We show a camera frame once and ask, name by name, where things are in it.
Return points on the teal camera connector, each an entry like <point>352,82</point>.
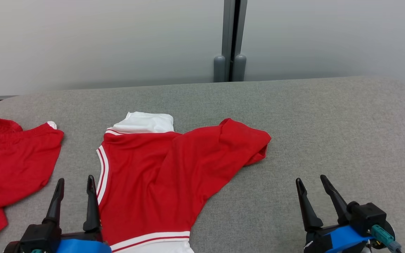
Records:
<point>381,235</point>
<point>37,251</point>

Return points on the red shorts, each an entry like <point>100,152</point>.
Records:
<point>9,165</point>

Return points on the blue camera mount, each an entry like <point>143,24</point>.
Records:
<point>346,239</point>
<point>83,247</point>

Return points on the teal left camera connector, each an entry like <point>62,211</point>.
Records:
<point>37,251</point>

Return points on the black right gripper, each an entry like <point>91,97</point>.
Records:
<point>316,242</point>

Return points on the blue right camera mount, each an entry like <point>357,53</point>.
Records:
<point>346,239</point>

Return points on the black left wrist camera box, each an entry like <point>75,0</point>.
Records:
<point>40,237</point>

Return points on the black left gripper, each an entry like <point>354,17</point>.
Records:
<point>79,236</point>

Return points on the red and white jersey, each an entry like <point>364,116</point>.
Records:
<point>153,175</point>

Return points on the blue left camera mount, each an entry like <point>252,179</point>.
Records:
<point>83,247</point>

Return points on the teal right camera connector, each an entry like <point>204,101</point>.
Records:
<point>381,235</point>

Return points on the grey aluminium partition post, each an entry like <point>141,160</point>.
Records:
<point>229,35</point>

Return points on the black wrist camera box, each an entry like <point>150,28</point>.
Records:
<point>40,237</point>
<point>366,218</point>

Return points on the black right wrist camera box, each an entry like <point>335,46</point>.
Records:
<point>366,218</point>

